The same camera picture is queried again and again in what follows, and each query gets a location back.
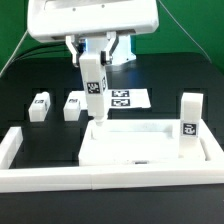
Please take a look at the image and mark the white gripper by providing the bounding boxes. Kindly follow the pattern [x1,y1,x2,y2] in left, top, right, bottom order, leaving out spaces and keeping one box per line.
[27,0,159,67]

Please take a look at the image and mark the white desk top panel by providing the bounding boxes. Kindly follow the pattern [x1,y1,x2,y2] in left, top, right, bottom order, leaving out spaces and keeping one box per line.
[78,119,224,166]

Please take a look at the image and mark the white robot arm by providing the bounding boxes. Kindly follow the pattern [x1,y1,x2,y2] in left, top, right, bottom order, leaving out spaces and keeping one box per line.
[27,0,159,65]

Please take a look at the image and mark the fiducial marker sheet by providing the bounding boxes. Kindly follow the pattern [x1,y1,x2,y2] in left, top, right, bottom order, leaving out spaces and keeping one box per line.
[72,88,152,110]

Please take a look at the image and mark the white cable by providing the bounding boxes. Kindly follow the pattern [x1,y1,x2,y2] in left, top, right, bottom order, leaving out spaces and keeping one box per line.
[0,29,29,76]

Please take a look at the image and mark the white L-shaped fence frame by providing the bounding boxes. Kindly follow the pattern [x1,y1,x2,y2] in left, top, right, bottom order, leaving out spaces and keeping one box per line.
[0,127,224,193]

